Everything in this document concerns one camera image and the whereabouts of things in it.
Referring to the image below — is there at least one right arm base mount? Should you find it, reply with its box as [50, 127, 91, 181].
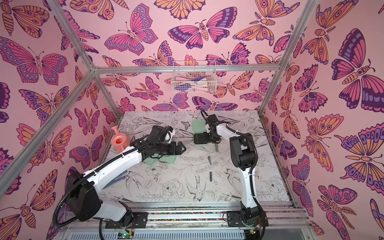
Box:
[224, 211, 269, 228]

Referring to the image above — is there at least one blue dotted work glove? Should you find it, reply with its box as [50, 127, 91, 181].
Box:
[104, 171, 127, 189]

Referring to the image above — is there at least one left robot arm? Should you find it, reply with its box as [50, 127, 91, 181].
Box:
[52, 126, 187, 228]

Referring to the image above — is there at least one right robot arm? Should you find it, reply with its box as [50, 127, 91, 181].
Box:
[194, 111, 263, 218]

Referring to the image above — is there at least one green nail clipper case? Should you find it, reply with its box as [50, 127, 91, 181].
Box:
[143, 158, 158, 166]

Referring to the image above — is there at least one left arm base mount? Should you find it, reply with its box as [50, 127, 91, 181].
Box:
[105, 212, 149, 229]

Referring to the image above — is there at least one pink watering can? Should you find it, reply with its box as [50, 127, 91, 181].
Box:
[111, 126, 131, 153]

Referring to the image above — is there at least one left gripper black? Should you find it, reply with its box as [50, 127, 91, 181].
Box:
[155, 141, 187, 156]

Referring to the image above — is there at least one green circuit board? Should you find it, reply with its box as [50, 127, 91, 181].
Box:
[117, 232, 134, 240]

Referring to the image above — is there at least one white wire wall basket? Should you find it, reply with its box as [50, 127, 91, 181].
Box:
[170, 60, 218, 94]

